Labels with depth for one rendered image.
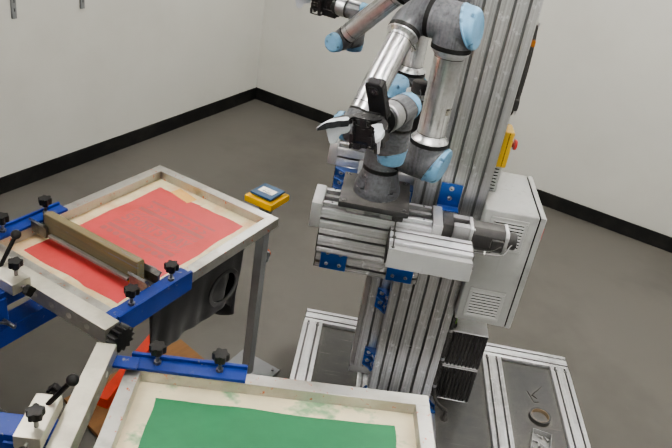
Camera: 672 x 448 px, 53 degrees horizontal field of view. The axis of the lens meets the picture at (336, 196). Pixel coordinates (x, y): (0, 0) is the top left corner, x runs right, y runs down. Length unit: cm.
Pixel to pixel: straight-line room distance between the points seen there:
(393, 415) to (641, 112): 363
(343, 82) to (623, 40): 222
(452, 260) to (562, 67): 318
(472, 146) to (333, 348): 129
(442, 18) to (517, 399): 185
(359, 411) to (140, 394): 56
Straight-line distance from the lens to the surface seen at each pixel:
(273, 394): 183
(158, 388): 185
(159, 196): 265
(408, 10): 195
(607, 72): 507
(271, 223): 247
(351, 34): 261
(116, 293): 215
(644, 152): 517
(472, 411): 306
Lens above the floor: 225
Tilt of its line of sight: 28 degrees down
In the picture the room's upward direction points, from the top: 10 degrees clockwise
